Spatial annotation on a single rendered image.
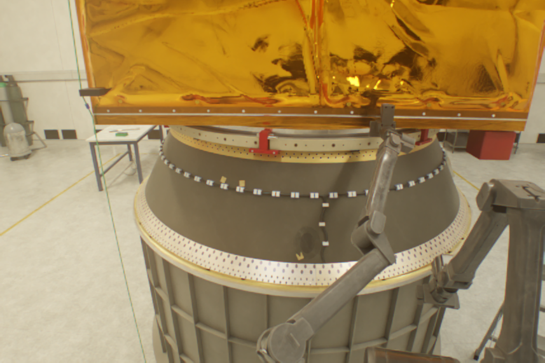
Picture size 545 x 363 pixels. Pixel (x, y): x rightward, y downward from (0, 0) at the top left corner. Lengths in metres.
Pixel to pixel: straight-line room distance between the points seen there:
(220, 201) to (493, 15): 1.33
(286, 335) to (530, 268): 0.49
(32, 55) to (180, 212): 7.51
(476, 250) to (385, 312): 0.77
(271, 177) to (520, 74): 1.10
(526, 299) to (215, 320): 1.29
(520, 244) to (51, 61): 8.41
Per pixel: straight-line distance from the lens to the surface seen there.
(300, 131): 1.31
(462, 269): 1.02
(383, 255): 0.89
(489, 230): 0.89
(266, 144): 1.29
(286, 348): 0.70
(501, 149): 1.73
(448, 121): 1.52
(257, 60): 1.29
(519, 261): 0.76
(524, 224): 0.75
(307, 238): 1.33
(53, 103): 8.67
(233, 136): 1.36
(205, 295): 1.60
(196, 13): 1.33
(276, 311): 1.48
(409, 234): 1.53
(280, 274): 1.34
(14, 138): 7.87
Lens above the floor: 2.07
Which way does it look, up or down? 20 degrees down
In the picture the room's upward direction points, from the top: straight up
